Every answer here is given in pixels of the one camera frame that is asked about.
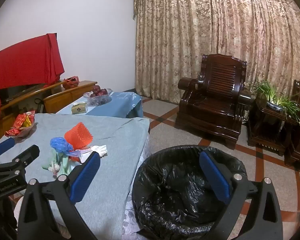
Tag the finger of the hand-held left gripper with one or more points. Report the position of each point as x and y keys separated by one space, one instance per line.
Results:
x=27 y=156
x=4 y=146

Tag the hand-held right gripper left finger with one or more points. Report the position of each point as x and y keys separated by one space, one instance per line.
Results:
x=86 y=177

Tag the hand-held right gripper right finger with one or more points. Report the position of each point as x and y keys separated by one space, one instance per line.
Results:
x=215 y=177

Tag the red plastic wrapper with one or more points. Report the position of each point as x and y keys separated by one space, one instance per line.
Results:
x=74 y=158

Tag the white paper slip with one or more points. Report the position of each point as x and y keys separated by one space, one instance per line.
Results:
x=84 y=155

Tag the white tissue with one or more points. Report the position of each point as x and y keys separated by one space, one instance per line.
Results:
x=99 y=150

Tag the blue plastic bag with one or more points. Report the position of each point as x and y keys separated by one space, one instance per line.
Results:
x=59 y=143

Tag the black bag trash bin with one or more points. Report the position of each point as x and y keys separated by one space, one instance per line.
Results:
x=177 y=192

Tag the orange plastic brush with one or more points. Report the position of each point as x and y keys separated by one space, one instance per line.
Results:
x=78 y=135

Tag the glass snack dish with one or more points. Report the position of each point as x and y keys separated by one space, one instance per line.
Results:
x=27 y=133

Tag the grey tablecloth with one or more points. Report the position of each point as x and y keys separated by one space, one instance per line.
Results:
x=114 y=155

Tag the white floral tablecloth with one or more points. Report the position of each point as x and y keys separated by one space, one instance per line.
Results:
x=137 y=165

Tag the black television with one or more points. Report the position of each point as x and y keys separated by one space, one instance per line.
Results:
x=14 y=92

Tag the dark wooden side table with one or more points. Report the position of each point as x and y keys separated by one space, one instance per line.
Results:
x=265 y=130

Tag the golden tissue box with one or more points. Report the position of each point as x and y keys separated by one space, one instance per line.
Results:
x=79 y=108

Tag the wooden television cabinet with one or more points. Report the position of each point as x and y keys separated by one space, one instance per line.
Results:
x=64 y=97

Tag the glass fruit bowl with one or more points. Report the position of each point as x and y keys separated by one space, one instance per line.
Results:
x=99 y=100

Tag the red apple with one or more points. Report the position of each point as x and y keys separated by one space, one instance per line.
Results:
x=103 y=92
x=93 y=94
x=96 y=89

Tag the red cloth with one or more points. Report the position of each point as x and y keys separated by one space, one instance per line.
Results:
x=22 y=62

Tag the red plastic bag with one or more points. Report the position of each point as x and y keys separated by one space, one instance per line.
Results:
x=71 y=82

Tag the green plant in porcelain pot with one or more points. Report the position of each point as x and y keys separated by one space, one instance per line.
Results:
x=274 y=105

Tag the beige floral curtain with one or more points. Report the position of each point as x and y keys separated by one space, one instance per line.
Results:
x=190 y=42

